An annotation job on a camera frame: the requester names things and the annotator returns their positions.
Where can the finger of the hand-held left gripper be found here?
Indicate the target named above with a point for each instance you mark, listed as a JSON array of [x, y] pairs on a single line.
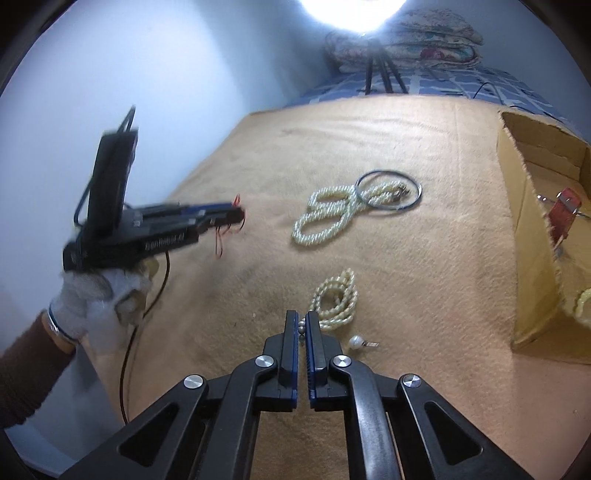
[[228, 218], [184, 210]]

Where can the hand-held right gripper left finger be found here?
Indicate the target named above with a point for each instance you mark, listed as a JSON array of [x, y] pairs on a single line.
[[295, 344]]

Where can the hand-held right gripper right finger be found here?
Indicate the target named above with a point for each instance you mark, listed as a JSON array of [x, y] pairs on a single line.
[[308, 344]]

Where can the blue metal bangle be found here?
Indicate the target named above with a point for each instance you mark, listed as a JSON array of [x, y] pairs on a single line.
[[418, 194]]

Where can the cardboard box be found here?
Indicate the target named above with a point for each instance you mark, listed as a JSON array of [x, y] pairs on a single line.
[[531, 258]]

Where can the person's left forearm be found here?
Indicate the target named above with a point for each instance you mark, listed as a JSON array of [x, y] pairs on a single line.
[[27, 369]]

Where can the person's left hand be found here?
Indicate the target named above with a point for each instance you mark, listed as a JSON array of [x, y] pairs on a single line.
[[87, 300]]

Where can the pearl earring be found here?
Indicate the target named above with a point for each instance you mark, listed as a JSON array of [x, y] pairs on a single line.
[[355, 342]]

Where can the tan blanket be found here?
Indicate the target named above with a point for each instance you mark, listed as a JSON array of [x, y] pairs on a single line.
[[415, 286]]

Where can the black tripod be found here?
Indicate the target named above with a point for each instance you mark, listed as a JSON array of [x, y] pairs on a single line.
[[371, 69]]

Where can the blue patterned bed sheet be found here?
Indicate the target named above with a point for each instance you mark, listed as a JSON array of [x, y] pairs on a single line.
[[443, 85]]

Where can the folded floral quilt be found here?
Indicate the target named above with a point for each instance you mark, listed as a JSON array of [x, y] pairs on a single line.
[[429, 41]]

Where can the cream large bead strand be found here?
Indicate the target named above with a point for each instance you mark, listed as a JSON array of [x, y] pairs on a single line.
[[584, 304]]

